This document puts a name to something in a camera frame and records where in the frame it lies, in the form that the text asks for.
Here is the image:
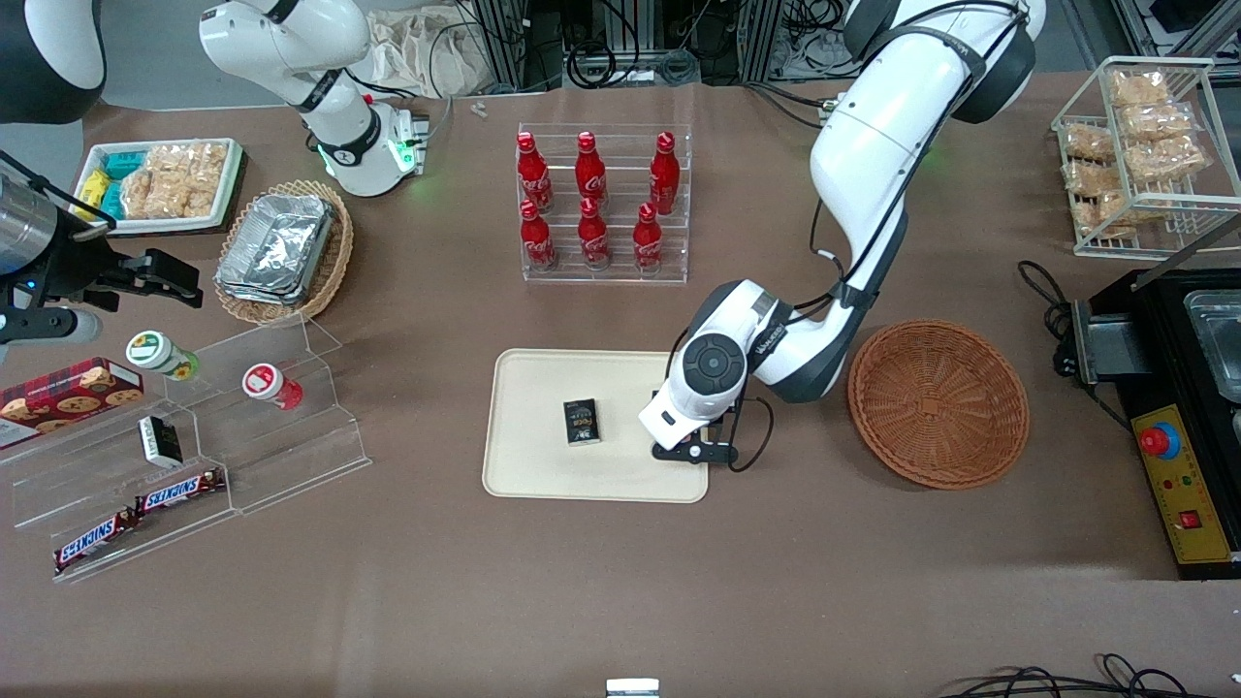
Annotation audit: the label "clear acrylic step shelf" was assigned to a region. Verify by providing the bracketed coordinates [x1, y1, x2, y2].
[0, 315, 372, 583]

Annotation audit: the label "red cookie box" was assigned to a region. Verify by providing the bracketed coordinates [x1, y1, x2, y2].
[0, 357, 144, 449]

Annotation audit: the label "black loose cables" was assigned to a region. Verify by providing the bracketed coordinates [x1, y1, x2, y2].
[940, 654, 1241, 698]

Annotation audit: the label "aluminium frame rack with cables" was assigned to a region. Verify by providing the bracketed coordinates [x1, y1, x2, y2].
[463, 0, 864, 88]

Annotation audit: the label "light oval wicker basket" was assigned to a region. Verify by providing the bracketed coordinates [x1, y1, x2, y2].
[213, 179, 355, 327]

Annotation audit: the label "clear cracker snack bag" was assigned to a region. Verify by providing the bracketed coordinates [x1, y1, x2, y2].
[1110, 70, 1170, 108]
[1062, 124, 1116, 161]
[1066, 160, 1126, 195]
[1096, 189, 1164, 238]
[1125, 136, 1209, 185]
[1120, 102, 1195, 143]

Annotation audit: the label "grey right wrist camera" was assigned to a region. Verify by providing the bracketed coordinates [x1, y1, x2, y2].
[0, 306, 103, 346]

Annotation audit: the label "clear acrylic bottle rack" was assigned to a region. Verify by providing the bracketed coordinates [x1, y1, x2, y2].
[517, 123, 691, 285]

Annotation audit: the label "white rectangular snack tray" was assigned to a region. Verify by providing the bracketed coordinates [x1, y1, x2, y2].
[73, 138, 243, 237]

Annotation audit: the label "stainless steel pan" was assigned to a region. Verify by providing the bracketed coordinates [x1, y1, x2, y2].
[1185, 289, 1241, 403]

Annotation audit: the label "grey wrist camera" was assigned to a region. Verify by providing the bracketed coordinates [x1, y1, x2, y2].
[652, 438, 738, 464]
[0, 306, 103, 346]

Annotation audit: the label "red cola bottle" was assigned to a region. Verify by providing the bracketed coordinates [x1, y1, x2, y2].
[633, 202, 665, 274]
[578, 198, 612, 270]
[520, 200, 558, 274]
[575, 131, 609, 216]
[650, 131, 682, 216]
[517, 132, 554, 214]

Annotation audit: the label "red lid drink bottle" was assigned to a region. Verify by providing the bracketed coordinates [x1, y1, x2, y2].
[242, 363, 304, 411]

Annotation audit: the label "clear rice cracker bag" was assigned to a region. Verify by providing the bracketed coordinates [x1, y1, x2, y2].
[119, 143, 229, 220]

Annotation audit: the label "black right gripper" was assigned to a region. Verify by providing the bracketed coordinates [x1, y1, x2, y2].
[0, 218, 205, 313]

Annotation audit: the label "Snickers chocolate bar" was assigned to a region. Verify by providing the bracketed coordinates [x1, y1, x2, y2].
[134, 468, 226, 515]
[53, 511, 142, 571]

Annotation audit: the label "aluminium foil tray stack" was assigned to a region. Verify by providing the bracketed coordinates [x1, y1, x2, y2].
[215, 194, 335, 306]

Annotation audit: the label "black countertop appliance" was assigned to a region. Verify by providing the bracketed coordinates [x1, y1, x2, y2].
[1071, 267, 1241, 581]

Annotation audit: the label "beige cloth bag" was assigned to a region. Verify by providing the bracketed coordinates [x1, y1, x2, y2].
[368, 8, 486, 98]

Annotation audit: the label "small black printed box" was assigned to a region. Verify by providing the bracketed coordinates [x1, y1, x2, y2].
[563, 398, 602, 446]

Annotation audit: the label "black and white small box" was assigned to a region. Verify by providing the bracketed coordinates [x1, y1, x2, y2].
[138, 415, 183, 468]

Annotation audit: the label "beige plastic tray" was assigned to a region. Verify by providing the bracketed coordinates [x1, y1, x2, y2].
[483, 349, 709, 503]

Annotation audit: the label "white wire basket rack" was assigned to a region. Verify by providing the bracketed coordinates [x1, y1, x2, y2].
[1052, 56, 1241, 258]

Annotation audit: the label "brown round wicker basket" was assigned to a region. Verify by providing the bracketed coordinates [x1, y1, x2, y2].
[848, 320, 1031, 490]

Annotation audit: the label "green lid drink bottle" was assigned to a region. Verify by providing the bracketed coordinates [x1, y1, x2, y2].
[126, 331, 202, 381]

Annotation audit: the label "yellow emergency stop box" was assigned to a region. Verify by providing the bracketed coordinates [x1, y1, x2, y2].
[1130, 404, 1237, 565]

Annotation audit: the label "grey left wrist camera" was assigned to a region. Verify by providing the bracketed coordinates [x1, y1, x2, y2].
[652, 438, 738, 464]

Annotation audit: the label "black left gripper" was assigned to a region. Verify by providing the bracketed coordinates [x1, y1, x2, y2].
[700, 397, 743, 445]

